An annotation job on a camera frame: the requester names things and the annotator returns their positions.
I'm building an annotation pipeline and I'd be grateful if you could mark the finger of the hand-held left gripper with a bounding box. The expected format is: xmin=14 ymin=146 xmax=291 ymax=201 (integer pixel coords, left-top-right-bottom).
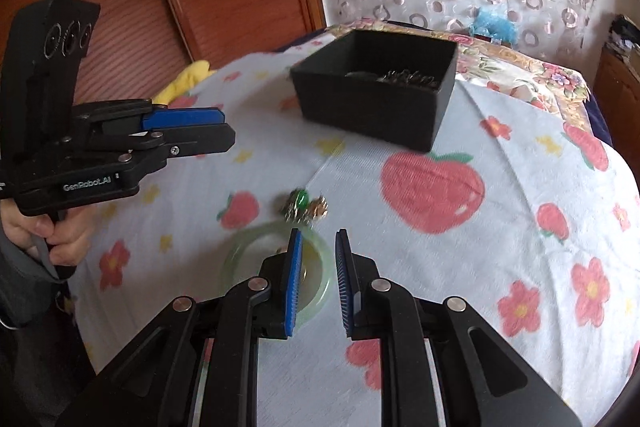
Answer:
xmin=90 ymin=123 xmax=236 ymax=160
xmin=72 ymin=99 xmax=225 ymax=134

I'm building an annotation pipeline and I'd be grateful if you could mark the metal hair comb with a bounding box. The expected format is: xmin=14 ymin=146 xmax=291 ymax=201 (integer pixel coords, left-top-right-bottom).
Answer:
xmin=377 ymin=68 xmax=443 ymax=86

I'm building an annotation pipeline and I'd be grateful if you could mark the dark blue bed sheet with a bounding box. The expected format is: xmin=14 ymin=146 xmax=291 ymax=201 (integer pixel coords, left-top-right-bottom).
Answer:
xmin=584 ymin=91 xmax=615 ymax=144

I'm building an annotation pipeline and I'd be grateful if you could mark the green gem brooch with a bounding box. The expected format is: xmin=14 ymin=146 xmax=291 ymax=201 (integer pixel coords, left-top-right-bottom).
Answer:
xmin=277 ymin=189 xmax=331 ymax=224

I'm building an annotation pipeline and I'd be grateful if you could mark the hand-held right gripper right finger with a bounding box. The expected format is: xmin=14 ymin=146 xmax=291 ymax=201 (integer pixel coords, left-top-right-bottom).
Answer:
xmin=335 ymin=228 xmax=583 ymax=427

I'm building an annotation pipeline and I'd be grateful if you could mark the brown wooden cabinet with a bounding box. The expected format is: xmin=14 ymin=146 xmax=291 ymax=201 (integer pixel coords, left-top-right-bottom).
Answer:
xmin=592 ymin=42 xmax=640 ymax=142

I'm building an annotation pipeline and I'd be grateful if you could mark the yellow plush toy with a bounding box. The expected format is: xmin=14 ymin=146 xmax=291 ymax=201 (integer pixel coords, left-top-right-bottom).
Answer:
xmin=152 ymin=59 xmax=218 ymax=105

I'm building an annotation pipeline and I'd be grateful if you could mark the blue fluffy item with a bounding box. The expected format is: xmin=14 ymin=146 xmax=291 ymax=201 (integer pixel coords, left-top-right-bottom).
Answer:
xmin=470 ymin=7 xmax=519 ymax=44

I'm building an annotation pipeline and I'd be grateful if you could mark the pale green bangle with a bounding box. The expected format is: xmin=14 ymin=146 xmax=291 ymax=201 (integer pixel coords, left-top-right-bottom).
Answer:
xmin=220 ymin=222 xmax=333 ymax=320

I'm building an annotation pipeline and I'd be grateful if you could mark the strawberry flower print sheet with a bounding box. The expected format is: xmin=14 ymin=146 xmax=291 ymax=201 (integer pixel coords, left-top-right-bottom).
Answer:
xmin=65 ymin=52 xmax=640 ymax=427

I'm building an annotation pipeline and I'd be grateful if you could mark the pile of books and papers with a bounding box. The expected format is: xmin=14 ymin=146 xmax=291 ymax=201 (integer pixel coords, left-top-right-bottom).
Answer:
xmin=607 ymin=14 xmax=640 ymax=68

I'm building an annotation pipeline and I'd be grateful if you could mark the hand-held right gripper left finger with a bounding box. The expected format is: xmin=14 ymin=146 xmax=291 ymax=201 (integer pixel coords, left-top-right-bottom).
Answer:
xmin=55 ymin=228 xmax=306 ymax=427

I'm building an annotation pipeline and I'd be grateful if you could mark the person's left hand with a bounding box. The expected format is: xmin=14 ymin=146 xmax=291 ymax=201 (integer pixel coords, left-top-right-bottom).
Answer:
xmin=2 ymin=202 xmax=97 ymax=268

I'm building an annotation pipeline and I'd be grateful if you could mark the black square box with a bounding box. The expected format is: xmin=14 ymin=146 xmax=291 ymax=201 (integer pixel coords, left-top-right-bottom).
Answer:
xmin=290 ymin=29 xmax=460 ymax=152

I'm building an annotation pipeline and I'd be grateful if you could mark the person's dark clothing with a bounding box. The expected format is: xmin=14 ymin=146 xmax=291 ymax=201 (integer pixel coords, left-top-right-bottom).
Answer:
xmin=0 ymin=317 xmax=103 ymax=427

